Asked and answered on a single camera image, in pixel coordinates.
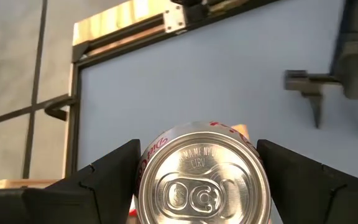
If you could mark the black aluminium table frame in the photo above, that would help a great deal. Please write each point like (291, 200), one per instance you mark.
(73, 124)

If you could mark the silver Diet Coke can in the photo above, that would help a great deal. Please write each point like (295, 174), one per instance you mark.
(202, 186)

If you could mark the wooden slatted shelf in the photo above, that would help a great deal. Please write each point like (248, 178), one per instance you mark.
(26, 183)

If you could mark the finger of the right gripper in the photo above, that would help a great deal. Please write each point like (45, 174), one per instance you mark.
(303, 81)

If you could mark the silver metal bracket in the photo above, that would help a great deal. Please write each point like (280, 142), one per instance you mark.
(175, 17)

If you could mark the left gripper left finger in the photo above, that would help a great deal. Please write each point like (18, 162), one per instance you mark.
(57, 205)

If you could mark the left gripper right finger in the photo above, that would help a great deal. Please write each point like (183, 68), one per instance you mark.
(322, 199)

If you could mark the black table clamp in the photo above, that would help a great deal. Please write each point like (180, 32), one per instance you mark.
(57, 107)

